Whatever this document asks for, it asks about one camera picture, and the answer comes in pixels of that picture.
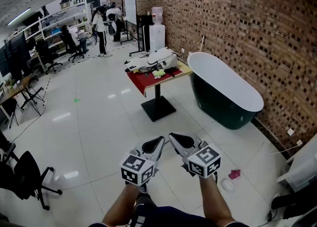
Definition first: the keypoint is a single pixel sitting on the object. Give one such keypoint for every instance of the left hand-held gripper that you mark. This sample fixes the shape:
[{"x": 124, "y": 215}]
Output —
[{"x": 137, "y": 170}]

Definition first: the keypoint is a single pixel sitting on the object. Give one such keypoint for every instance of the pink floor object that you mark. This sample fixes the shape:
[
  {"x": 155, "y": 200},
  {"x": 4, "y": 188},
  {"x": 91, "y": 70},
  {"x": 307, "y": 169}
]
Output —
[{"x": 234, "y": 174}]

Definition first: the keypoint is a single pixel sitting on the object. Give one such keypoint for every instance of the white rounded floor object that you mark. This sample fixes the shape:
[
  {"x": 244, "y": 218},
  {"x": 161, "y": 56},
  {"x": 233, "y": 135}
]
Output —
[{"x": 227, "y": 184}]

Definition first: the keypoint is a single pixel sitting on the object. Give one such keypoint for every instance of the white shelving unit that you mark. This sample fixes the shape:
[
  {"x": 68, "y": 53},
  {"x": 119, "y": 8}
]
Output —
[{"x": 64, "y": 20}]

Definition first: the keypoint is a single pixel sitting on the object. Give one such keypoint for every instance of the stuffed white backpack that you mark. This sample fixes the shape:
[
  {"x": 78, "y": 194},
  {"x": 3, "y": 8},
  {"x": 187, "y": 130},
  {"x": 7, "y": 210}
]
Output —
[{"x": 163, "y": 57}]

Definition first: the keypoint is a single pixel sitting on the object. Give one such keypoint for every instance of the black metal rack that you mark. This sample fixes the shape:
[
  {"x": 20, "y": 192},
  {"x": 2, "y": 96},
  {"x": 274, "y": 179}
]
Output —
[{"x": 143, "y": 32}]

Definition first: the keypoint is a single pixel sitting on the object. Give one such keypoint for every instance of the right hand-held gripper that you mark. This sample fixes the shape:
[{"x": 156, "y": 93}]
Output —
[{"x": 203, "y": 161}]

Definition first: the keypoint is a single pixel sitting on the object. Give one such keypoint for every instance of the black office chair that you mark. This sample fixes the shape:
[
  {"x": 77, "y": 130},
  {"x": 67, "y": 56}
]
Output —
[
  {"x": 24, "y": 176},
  {"x": 45, "y": 55},
  {"x": 70, "y": 47}
]

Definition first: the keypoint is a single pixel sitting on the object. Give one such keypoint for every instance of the green plush toy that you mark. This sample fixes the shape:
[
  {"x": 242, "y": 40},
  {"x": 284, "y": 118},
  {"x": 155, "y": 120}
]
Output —
[{"x": 159, "y": 73}]

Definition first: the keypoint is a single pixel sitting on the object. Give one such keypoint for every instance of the person's left forearm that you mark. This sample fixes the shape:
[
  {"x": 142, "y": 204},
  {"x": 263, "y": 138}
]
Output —
[{"x": 121, "y": 203}]

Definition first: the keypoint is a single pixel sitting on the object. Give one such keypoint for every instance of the whiteboard on black stand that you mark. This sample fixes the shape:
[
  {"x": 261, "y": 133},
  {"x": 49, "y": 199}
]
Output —
[{"x": 130, "y": 8}]

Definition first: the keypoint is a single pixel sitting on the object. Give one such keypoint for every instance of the white fabric bag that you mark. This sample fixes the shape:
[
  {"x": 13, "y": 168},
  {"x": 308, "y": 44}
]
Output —
[{"x": 137, "y": 62}]

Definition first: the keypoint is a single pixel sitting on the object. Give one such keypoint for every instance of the white wall socket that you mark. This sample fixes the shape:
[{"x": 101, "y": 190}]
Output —
[
  {"x": 299, "y": 143},
  {"x": 290, "y": 131},
  {"x": 182, "y": 50}
]

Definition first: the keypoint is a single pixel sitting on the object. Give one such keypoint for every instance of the green floor tape mark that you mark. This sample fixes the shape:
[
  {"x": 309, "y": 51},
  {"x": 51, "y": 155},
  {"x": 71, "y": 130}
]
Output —
[{"x": 77, "y": 100}]

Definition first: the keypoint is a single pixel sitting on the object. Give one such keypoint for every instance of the white cabinet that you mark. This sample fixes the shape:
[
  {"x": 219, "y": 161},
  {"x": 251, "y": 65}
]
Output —
[{"x": 302, "y": 169}]

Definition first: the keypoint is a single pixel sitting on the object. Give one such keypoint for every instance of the clear water bottle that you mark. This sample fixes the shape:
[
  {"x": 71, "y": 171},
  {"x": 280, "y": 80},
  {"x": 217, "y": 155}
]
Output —
[{"x": 157, "y": 16}]

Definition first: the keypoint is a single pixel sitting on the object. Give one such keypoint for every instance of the dark bathtub white inside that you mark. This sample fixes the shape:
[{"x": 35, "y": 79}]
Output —
[{"x": 223, "y": 89}]

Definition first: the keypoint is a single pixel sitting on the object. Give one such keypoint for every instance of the wooden desk black legs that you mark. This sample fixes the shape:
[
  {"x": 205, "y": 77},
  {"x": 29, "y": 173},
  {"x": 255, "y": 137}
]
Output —
[{"x": 15, "y": 91}]

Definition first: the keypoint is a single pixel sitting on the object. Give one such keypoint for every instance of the black tripod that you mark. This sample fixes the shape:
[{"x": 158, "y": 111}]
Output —
[{"x": 33, "y": 97}]

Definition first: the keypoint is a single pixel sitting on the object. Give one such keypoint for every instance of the white water dispenser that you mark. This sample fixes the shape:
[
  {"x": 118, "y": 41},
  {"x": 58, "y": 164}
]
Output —
[{"x": 157, "y": 39}]

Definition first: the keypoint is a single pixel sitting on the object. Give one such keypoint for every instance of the person's right forearm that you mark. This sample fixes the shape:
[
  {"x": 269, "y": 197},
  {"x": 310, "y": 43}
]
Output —
[{"x": 214, "y": 201}]

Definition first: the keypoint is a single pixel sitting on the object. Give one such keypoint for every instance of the person's dark clothing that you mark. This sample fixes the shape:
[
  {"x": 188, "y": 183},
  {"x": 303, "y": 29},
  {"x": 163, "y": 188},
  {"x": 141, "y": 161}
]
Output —
[{"x": 168, "y": 217}]

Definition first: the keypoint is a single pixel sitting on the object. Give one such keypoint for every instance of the ceiling light tube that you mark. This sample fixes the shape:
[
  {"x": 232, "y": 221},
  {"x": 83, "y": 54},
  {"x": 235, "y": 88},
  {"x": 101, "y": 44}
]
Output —
[{"x": 19, "y": 16}]

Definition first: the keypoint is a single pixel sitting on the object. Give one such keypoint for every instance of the black monitor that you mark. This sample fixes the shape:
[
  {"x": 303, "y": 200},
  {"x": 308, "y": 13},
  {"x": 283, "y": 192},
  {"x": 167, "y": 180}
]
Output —
[{"x": 15, "y": 55}]

